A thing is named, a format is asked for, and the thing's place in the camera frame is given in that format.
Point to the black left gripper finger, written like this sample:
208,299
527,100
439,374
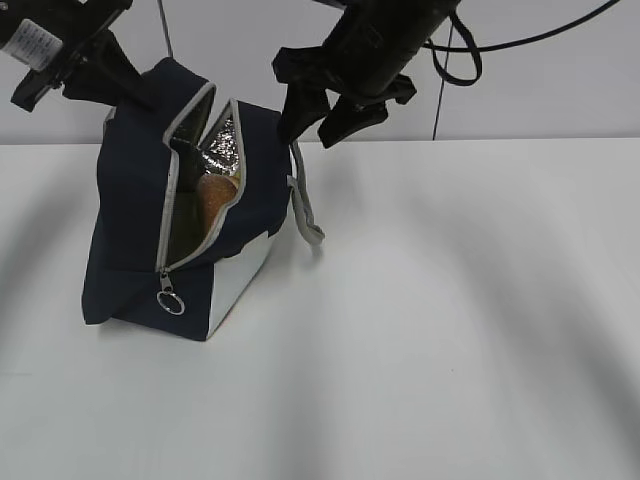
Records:
191,165

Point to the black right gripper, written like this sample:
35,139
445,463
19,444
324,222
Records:
362,59

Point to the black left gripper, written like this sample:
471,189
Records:
69,45

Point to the brown bread loaf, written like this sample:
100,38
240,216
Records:
214,191

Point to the navy insulated lunch bag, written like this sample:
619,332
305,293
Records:
127,276

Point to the green lid glass container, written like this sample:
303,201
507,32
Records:
187,231

